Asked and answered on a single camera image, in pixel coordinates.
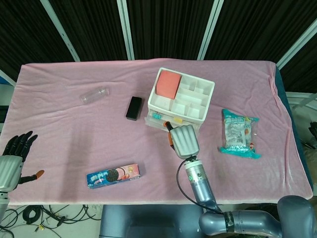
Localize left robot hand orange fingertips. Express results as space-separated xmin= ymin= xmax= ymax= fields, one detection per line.
xmin=0 ymin=131 xmax=46 ymax=192

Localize clear drawer with clips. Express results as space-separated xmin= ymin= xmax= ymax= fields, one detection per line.
xmin=144 ymin=110 xmax=202 ymax=133

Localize blue Oreo cookie box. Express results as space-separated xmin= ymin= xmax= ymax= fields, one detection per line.
xmin=86 ymin=163 xmax=143 ymax=190

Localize black rectangular box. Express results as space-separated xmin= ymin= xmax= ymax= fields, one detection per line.
xmin=125 ymin=96 xmax=143 ymax=121

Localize pink table cloth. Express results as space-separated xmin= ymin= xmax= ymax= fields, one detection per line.
xmin=8 ymin=58 xmax=314 ymax=206

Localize blue-grey robot torso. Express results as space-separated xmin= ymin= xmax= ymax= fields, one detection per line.
xmin=99 ymin=204 xmax=207 ymax=238

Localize pink sponge block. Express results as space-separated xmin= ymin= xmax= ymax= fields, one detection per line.
xmin=155 ymin=70 xmax=182 ymax=100

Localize teal snack bag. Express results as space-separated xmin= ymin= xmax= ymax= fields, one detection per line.
xmin=217 ymin=108 xmax=263 ymax=160

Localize black floor cables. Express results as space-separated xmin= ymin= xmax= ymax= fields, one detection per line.
xmin=0 ymin=204 xmax=103 ymax=234

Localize pale slanted frame pole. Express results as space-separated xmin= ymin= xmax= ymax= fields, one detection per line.
xmin=197 ymin=0 xmax=225 ymax=60
xmin=275 ymin=17 xmax=317 ymax=70
xmin=40 ymin=0 xmax=81 ymax=62

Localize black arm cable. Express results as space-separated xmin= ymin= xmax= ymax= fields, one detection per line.
xmin=176 ymin=156 xmax=224 ymax=214

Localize pale double frame pole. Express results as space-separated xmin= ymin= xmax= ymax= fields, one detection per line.
xmin=116 ymin=0 xmax=136 ymax=60

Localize white plastic drawer organizer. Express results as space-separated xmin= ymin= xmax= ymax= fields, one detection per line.
xmin=144 ymin=67 xmax=215 ymax=135

